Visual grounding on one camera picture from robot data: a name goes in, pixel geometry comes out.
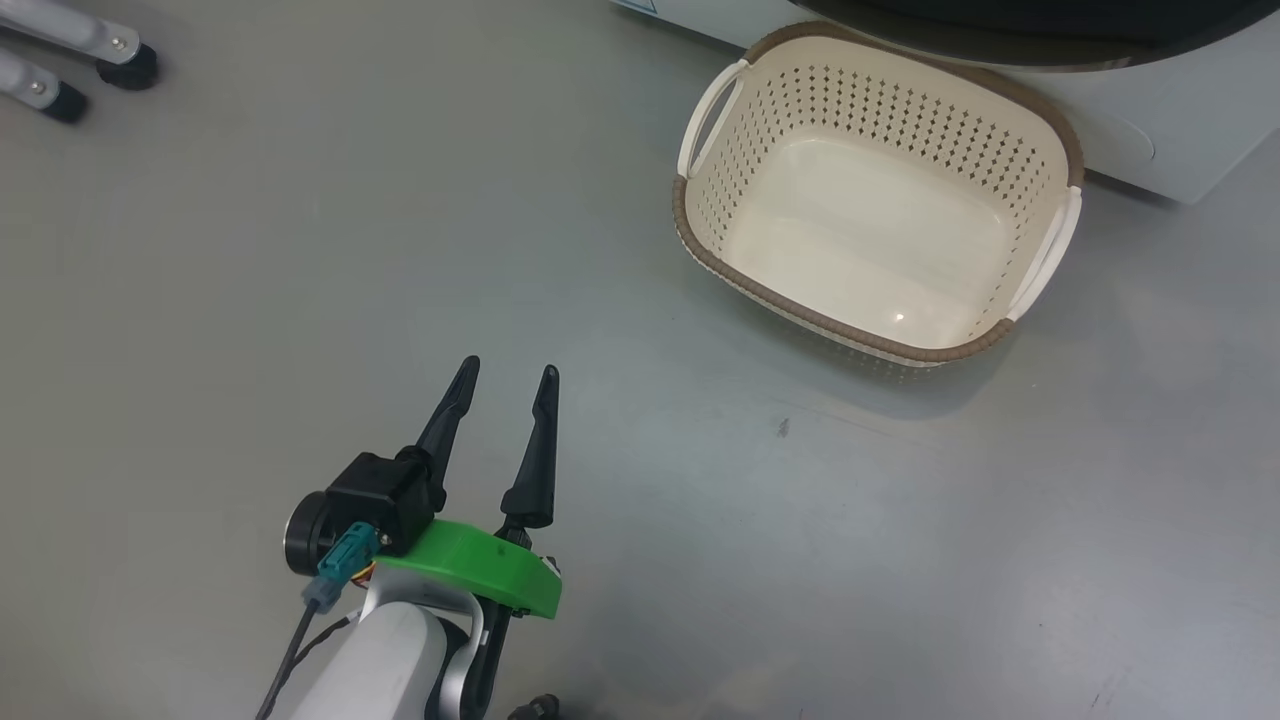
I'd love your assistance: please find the grey tube leg black foot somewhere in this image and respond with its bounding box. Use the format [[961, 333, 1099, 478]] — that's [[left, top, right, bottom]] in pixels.
[[0, 0, 159, 93], [0, 48, 89, 125]]

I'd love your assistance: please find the white front-load washing machine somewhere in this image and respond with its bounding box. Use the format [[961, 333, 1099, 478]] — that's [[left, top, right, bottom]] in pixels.
[[610, 0, 1280, 206]]

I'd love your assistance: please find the cream perforated laundry basket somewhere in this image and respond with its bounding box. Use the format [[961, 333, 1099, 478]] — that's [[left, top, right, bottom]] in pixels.
[[672, 22, 1085, 371]]

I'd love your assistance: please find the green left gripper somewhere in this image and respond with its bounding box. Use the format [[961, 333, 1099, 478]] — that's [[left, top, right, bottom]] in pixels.
[[376, 355, 564, 621]]

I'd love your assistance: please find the left camera cable teal plug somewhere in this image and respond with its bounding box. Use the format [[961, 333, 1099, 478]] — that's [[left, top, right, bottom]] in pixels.
[[255, 522, 383, 720]]

